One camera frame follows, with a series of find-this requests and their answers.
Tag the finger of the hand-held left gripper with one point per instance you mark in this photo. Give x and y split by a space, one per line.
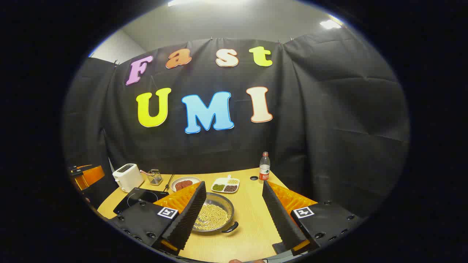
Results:
91 176

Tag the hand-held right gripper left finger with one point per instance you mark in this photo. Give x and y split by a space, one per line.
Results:
190 215

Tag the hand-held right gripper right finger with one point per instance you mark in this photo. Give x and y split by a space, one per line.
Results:
279 215

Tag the black induction cooktop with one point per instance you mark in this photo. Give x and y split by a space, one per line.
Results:
139 197

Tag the heap of soybeans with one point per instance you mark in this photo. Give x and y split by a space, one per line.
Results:
212 217

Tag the brown meat piece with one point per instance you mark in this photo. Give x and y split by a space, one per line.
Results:
179 186
187 183

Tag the white toaster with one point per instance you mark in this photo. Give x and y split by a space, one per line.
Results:
127 177

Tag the round white plate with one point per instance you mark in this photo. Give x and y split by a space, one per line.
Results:
193 179

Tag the white divided bean dish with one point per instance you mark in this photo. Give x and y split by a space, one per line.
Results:
226 185

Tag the clear bottle with red label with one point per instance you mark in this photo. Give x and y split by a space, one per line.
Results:
264 168

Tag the pink utensil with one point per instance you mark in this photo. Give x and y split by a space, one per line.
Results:
144 172

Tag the ceiling light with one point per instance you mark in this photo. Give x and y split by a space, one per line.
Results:
330 24
204 2

